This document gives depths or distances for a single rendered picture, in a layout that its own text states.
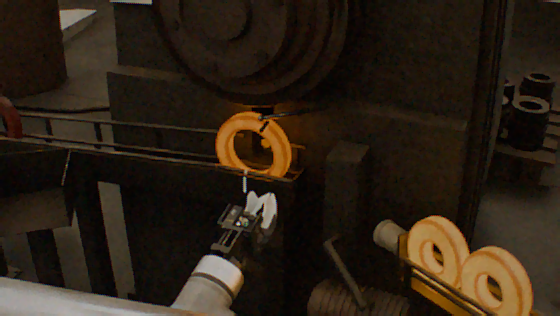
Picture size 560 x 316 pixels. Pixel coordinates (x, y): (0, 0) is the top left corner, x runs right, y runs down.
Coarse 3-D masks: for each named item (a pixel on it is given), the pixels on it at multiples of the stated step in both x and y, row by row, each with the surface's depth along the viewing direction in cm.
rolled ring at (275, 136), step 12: (228, 120) 148; (240, 120) 147; (252, 120) 145; (264, 120) 145; (228, 132) 149; (264, 132) 145; (276, 132) 145; (228, 144) 151; (276, 144) 145; (288, 144) 147; (228, 156) 152; (276, 156) 147; (288, 156) 147; (240, 168) 154; (276, 168) 148
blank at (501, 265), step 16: (480, 256) 107; (496, 256) 104; (512, 256) 104; (464, 272) 112; (480, 272) 108; (496, 272) 104; (512, 272) 101; (464, 288) 113; (480, 288) 111; (512, 288) 102; (528, 288) 101; (496, 304) 108; (512, 304) 102; (528, 304) 102
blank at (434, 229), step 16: (416, 224) 122; (432, 224) 117; (448, 224) 116; (416, 240) 123; (432, 240) 118; (448, 240) 114; (464, 240) 115; (416, 256) 124; (432, 256) 124; (448, 256) 115; (464, 256) 114; (432, 272) 121; (448, 272) 116
